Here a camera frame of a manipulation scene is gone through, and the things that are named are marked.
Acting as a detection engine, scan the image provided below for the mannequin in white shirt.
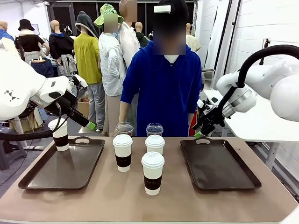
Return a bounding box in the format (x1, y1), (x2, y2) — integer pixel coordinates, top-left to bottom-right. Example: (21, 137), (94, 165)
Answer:
(98, 28), (128, 137)

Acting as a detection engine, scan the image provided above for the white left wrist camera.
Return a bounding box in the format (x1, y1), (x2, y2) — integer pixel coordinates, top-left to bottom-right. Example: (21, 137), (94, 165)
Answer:
(71, 75), (88, 89)

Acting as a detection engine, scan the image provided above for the blue jeans torso form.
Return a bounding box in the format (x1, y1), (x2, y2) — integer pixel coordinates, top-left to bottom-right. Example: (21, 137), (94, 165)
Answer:
(30, 57), (55, 79)

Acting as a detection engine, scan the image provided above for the black camera tripod mount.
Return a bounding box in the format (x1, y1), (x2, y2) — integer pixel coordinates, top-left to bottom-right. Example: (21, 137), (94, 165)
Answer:
(259, 37), (271, 66)

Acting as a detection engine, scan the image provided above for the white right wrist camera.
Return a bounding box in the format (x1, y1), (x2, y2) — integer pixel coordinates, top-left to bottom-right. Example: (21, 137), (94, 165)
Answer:
(198, 97), (220, 111)

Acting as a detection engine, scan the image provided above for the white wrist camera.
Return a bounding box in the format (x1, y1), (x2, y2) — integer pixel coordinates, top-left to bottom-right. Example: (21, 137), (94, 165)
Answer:
(198, 97), (220, 111)
(71, 75), (88, 89)

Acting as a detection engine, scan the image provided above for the black bucket hat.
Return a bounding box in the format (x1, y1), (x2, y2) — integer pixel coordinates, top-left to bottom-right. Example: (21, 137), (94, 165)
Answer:
(18, 19), (36, 31)

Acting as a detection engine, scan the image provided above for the person's right forearm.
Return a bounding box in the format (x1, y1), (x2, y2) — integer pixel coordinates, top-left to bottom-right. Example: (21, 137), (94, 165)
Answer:
(118, 102), (131, 125)

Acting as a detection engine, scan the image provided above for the clear plastic iced coffee cup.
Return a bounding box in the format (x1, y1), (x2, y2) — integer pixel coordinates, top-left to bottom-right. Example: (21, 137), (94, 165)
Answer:
(116, 121), (134, 138)
(145, 123), (164, 138)

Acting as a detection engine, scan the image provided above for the white desk leg frame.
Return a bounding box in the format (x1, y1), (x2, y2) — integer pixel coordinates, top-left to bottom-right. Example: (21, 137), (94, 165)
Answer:
(14, 120), (45, 150)

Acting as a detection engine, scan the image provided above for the white table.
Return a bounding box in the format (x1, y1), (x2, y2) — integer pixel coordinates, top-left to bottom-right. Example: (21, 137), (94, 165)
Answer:
(202, 90), (299, 171)

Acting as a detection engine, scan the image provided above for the mannequin in beige shirt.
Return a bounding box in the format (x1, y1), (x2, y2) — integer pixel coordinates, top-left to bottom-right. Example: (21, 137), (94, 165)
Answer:
(185, 22), (201, 53)

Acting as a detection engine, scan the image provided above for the grey hooded hat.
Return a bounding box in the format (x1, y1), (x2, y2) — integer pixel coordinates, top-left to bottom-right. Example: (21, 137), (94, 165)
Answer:
(75, 11), (100, 39)

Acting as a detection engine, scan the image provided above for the white head-mounted device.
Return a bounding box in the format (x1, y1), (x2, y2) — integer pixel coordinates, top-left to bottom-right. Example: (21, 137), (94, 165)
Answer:
(153, 5), (172, 14)

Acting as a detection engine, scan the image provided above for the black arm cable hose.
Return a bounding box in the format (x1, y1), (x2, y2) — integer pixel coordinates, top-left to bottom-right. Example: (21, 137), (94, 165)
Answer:
(217, 44), (299, 126)
(0, 102), (64, 141)

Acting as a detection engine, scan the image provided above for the person in blue sweater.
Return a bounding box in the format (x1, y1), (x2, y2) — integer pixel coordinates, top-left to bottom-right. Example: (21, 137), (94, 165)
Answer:
(120, 0), (203, 138)

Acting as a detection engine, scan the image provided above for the mannequin in blue shirt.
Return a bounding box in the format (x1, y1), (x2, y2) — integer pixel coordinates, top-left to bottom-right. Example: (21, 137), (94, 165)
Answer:
(0, 20), (15, 42)

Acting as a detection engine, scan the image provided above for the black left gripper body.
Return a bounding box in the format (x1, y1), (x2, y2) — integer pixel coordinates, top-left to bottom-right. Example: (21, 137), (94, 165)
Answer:
(44, 90), (79, 119)

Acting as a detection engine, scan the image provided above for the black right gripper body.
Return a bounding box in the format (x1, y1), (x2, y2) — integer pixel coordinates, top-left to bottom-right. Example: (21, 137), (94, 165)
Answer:
(198, 105), (227, 136)

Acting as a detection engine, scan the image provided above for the green checkered sun hat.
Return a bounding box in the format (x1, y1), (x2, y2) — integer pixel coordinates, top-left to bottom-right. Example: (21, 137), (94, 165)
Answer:
(93, 3), (125, 29)

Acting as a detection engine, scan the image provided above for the brown cardboard box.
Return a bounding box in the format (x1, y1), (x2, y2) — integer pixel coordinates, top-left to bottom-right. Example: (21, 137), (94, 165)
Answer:
(78, 101), (91, 119)

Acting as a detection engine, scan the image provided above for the grey stool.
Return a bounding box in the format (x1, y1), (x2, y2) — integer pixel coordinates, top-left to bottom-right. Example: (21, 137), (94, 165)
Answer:
(0, 127), (28, 171)

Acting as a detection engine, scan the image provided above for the mannequin in yellow top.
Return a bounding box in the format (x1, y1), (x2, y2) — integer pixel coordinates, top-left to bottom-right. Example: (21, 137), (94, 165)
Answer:
(73, 23), (106, 133)

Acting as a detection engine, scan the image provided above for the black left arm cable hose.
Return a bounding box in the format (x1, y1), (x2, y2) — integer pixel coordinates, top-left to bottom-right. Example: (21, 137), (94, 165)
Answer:
(0, 102), (64, 141)

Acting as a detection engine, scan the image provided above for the mannequin in black top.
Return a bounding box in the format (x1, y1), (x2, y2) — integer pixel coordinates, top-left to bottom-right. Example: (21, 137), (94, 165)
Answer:
(14, 25), (50, 64)

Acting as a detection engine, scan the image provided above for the mannequin in black jacket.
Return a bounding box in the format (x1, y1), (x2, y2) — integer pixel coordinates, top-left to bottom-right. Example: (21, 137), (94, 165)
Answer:
(48, 20), (77, 77)

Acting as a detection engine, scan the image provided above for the mannequin in cream jacket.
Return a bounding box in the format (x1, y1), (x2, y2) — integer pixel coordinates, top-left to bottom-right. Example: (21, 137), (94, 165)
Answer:
(118, 0), (141, 70)

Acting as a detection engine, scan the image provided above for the white paper coffee cup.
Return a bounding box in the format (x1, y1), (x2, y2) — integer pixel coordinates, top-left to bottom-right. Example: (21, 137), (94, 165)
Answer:
(48, 118), (70, 152)
(144, 134), (165, 156)
(112, 134), (133, 173)
(141, 151), (165, 196)

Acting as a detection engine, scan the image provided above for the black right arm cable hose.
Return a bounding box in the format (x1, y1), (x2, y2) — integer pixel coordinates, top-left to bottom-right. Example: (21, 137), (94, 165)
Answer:
(217, 44), (299, 126)

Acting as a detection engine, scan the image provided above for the dark brown serving tray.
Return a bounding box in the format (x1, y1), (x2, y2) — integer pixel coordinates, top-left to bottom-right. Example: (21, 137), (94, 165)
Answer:
(180, 137), (262, 191)
(18, 136), (106, 191)

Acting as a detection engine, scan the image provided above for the mannequin in dark green top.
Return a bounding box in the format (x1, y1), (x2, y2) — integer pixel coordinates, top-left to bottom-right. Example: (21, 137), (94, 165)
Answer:
(135, 21), (150, 49)

